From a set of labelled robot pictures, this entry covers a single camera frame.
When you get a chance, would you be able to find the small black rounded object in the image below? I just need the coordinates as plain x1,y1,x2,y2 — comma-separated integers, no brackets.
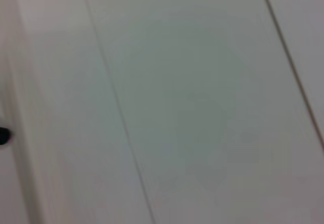
0,127,12,145

